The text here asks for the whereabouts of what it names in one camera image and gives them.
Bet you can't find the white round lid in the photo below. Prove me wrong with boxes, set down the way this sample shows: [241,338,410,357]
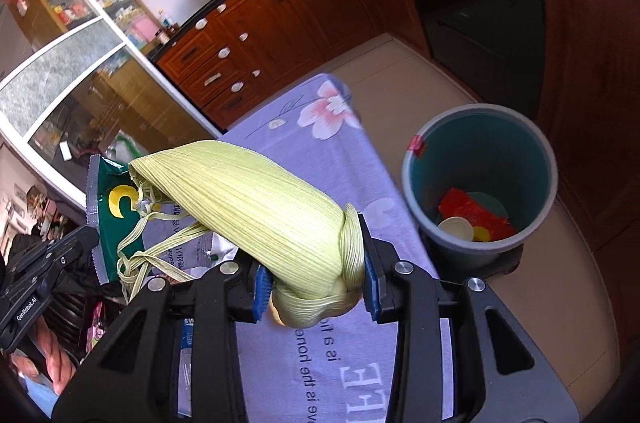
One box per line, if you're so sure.
[438,216,476,245]

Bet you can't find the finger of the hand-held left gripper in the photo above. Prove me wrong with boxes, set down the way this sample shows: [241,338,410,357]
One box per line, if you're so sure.
[7,226,101,290]

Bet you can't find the black built-in oven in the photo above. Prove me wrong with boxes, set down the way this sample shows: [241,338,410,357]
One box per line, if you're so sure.
[384,0,547,100]

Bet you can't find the tall wooden cabinet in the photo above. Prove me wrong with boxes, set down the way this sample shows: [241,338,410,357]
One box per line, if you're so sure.
[529,0,640,256]

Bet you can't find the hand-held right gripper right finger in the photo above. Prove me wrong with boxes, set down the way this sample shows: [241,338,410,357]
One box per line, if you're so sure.
[357,213,567,423]

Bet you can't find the red wrapper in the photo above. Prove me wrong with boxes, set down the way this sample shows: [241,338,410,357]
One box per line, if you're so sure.
[439,188,516,242]

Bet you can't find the person's left hand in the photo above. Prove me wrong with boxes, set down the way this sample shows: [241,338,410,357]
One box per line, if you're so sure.
[19,325,77,397]

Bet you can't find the grey teal trash bin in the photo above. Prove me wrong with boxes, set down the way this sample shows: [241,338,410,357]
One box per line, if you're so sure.
[401,103,558,274]

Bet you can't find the glass sliding door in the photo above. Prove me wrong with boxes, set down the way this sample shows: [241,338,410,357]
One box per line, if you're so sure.
[0,0,222,210]

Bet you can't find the pink packet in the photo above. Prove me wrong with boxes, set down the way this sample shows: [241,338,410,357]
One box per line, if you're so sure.
[84,298,109,355]

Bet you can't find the clear plastic bottle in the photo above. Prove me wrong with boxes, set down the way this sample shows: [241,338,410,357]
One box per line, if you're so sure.
[172,317,202,423]

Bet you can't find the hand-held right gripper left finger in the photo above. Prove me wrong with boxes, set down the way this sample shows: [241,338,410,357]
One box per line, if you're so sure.
[52,253,274,423]

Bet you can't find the wooden base cabinets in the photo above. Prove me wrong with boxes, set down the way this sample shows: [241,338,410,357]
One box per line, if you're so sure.
[155,0,432,130]

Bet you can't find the purple floral tablecloth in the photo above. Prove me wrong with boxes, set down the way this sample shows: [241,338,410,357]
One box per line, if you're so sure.
[145,73,456,423]

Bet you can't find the green snack packet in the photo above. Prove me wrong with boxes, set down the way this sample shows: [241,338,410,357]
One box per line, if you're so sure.
[85,154,241,289]

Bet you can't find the green corn husk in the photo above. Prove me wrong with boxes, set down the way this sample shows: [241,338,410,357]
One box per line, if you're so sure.
[116,140,368,329]

